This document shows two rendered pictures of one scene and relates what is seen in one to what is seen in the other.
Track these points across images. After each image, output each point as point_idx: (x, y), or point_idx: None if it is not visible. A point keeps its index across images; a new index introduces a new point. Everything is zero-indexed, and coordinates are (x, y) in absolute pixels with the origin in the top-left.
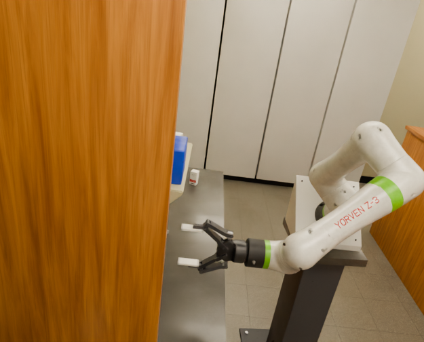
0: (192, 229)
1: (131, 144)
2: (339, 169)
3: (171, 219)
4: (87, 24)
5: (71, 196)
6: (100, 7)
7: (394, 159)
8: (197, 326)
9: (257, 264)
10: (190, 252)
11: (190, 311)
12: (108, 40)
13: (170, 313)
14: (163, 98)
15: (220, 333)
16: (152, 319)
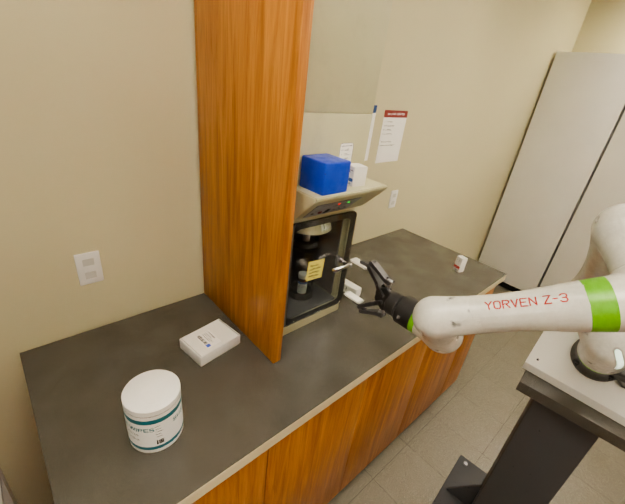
0: (358, 263)
1: (271, 139)
2: (588, 275)
3: (402, 285)
4: (256, 42)
5: (243, 178)
6: (262, 28)
7: None
8: (339, 358)
9: (401, 321)
10: None
11: (345, 347)
12: (264, 53)
13: (329, 338)
14: (288, 99)
15: (353, 375)
16: (275, 302)
